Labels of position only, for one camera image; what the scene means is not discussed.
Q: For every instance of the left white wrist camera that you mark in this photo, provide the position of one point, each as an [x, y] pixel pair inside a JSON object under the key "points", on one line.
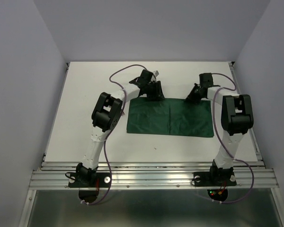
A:
{"points": [[155, 73]]}

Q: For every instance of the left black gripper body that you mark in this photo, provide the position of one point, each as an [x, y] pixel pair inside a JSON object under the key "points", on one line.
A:
{"points": [[152, 91]]}

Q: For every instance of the dark green cloth napkin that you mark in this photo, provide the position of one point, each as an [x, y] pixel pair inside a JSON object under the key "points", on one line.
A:
{"points": [[174, 117]]}

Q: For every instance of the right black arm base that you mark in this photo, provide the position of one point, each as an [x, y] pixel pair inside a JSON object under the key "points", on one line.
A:
{"points": [[214, 177]]}

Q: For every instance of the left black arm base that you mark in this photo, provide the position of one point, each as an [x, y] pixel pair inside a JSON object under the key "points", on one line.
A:
{"points": [[99, 180]]}

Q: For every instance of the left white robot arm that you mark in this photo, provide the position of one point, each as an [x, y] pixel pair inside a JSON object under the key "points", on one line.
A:
{"points": [[108, 111]]}

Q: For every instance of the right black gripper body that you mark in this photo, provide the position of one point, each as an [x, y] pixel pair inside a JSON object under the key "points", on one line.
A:
{"points": [[194, 96]]}

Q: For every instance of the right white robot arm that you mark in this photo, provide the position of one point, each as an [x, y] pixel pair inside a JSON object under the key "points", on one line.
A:
{"points": [[236, 115]]}

